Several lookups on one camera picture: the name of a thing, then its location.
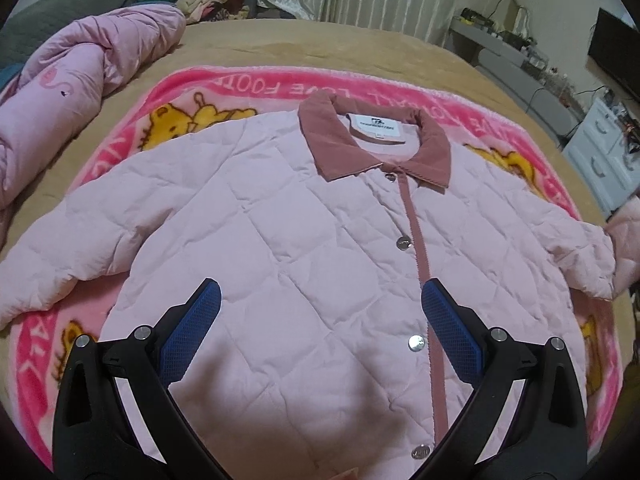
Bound pink quilted jacket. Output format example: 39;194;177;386
1;92;639;479

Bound white drawer cabinet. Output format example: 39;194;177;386
563;98;639;218

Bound pink cartoon fleece blanket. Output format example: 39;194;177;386
14;67;622;462

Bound pink flamingo comforter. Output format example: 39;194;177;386
0;3;188;212

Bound grey desk with clutter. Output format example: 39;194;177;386
445;15;578;146

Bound tan bed sheet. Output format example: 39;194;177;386
1;20;610;418

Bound black television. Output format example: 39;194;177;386
588;9;640;102

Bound grey quilted headboard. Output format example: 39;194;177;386
1;0;134;68

